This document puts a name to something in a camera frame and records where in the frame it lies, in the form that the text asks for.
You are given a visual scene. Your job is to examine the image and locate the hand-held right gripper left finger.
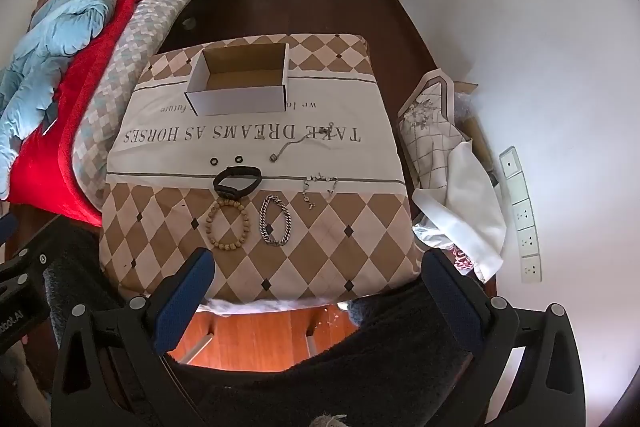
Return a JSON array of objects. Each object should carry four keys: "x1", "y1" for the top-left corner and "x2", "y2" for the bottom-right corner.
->
[{"x1": 50, "y1": 248, "x2": 216, "y2": 427}]

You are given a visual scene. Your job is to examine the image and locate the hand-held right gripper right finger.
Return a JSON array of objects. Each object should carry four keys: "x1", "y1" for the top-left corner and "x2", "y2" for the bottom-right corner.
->
[{"x1": 421, "y1": 248, "x2": 587, "y2": 427}]

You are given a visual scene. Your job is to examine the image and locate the person's dark fleece pants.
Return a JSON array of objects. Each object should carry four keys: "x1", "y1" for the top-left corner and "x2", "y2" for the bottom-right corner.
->
[{"x1": 42, "y1": 227, "x2": 501, "y2": 427}]

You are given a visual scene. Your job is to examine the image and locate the grey checkered quilt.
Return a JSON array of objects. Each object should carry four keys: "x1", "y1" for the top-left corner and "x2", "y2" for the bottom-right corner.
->
[{"x1": 71, "y1": 0, "x2": 238, "y2": 208}]

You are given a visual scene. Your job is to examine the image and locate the white cloth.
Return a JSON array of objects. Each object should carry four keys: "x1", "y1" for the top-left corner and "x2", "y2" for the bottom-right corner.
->
[{"x1": 412, "y1": 139, "x2": 508, "y2": 285}]

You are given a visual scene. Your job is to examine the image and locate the thin silver charm bracelet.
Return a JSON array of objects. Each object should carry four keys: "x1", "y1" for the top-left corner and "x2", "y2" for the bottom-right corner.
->
[{"x1": 301, "y1": 174, "x2": 339, "y2": 211}]

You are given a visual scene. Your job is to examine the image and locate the light blue duvet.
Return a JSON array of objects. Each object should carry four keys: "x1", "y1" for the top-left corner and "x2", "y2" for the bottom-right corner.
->
[{"x1": 0, "y1": 0, "x2": 118, "y2": 200}]

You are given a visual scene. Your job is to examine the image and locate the red blanket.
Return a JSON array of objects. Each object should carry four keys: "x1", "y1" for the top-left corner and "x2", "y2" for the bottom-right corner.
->
[{"x1": 7, "y1": 0, "x2": 227, "y2": 228}]

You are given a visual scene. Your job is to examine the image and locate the thick silver chain bracelet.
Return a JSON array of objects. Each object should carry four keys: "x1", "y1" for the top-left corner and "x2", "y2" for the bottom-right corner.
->
[{"x1": 259, "y1": 194, "x2": 292, "y2": 247}]

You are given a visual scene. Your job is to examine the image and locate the black wristband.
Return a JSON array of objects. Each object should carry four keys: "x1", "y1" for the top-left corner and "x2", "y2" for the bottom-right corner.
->
[{"x1": 213, "y1": 166, "x2": 263, "y2": 198}]

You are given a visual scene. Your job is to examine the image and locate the thin silver pendant necklace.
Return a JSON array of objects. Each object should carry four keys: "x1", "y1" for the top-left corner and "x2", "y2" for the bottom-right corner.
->
[{"x1": 269, "y1": 121, "x2": 337, "y2": 164}]

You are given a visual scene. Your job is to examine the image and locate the cardboard box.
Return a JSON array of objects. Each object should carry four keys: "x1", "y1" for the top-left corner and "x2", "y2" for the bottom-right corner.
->
[{"x1": 184, "y1": 43, "x2": 291, "y2": 116}]

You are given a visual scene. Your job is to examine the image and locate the white power strip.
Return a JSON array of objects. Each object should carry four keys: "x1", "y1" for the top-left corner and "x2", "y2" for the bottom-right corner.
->
[{"x1": 500, "y1": 146, "x2": 543, "y2": 284}]

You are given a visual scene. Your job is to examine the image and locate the red printed bag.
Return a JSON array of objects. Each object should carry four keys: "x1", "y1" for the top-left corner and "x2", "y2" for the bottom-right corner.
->
[{"x1": 450, "y1": 244, "x2": 476, "y2": 275}]

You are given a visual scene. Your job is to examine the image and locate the wooden bead bracelet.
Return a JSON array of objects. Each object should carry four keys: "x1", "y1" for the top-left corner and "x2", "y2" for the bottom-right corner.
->
[{"x1": 205, "y1": 199, "x2": 249, "y2": 251}]

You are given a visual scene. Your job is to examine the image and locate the white table frame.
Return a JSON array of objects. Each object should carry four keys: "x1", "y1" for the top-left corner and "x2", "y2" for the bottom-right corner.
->
[{"x1": 177, "y1": 297, "x2": 351, "y2": 365}]

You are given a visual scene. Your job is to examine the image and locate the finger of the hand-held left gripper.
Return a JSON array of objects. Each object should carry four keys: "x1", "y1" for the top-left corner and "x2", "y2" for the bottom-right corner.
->
[{"x1": 0, "y1": 211, "x2": 68, "y2": 303}]

